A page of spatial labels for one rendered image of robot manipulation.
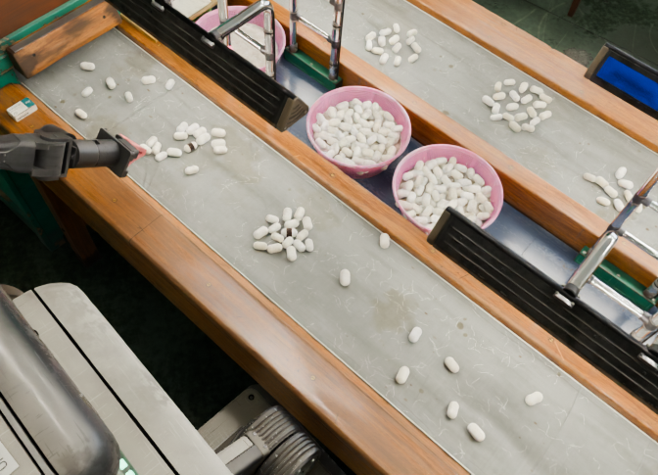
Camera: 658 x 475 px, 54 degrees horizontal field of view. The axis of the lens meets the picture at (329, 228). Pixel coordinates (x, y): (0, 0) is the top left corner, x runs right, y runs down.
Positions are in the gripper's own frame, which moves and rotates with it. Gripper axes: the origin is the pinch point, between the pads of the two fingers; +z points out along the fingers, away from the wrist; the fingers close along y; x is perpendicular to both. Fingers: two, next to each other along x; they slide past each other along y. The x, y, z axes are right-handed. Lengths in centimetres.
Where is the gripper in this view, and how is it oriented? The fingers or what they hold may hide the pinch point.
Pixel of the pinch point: (142, 152)
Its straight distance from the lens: 150.3
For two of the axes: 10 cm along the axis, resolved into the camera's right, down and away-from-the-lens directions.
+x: -4.6, 8.0, 3.7
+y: -7.4, -5.8, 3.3
